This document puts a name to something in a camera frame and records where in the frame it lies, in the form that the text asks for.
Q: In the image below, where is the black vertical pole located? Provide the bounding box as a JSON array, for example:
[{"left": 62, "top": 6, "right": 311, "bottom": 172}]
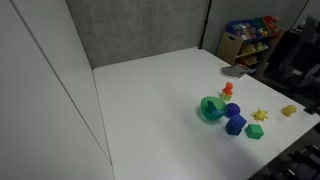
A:
[{"left": 198, "top": 0, "right": 213, "bottom": 50}]

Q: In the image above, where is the black table clamp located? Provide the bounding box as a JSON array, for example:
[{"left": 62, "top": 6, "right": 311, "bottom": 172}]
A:
[{"left": 303, "top": 104, "right": 320, "bottom": 116}]

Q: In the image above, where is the green toy cube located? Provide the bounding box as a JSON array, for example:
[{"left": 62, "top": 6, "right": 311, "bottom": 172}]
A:
[{"left": 245, "top": 123, "right": 265, "bottom": 140}]

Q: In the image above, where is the orange toy figure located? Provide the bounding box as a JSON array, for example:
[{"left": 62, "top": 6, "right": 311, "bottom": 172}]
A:
[{"left": 222, "top": 81, "right": 234, "bottom": 96}]

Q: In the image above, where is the green plastic bowl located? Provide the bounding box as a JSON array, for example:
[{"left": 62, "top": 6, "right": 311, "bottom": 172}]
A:
[{"left": 200, "top": 95, "right": 228, "bottom": 123}]

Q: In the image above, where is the blue toy cube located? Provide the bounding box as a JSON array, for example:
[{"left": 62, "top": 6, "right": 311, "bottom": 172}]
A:
[
  {"left": 229, "top": 114, "right": 248, "bottom": 130},
  {"left": 225, "top": 120, "right": 243, "bottom": 137}
]

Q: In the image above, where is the yellow rubber duck toy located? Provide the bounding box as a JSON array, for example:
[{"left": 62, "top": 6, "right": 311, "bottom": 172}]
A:
[{"left": 280, "top": 104, "right": 298, "bottom": 118}]

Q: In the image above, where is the yellow spiky star toy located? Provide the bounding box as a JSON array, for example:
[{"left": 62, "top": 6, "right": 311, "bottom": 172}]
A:
[{"left": 250, "top": 107, "right": 269, "bottom": 122}]

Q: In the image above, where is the wooden toy shelf with bins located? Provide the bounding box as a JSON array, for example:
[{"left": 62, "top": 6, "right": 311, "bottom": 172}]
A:
[{"left": 216, "top": 15, "right": 287, "bottom": 69}]

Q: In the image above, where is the grey metal mounting plate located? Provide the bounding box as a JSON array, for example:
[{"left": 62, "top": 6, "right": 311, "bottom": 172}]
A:
[{"left": 221, "top": 63, "right": 250, "bottom": 80}]

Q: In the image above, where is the black office chair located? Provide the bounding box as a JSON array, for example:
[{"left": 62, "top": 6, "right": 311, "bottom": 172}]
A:
[{"left": 266, "top": 14, "right": 320, "bottom": 98}]

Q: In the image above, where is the yellow-green toy block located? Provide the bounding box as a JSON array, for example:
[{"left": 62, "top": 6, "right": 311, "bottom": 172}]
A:
[{"left": 220, "top": 92, "right": 233, "bottom": 102}]

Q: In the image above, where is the blue toy figure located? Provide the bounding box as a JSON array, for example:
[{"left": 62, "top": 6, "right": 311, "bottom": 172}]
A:
[{"left": 205, "top": 100, "right": 225, "bottom": 117}]

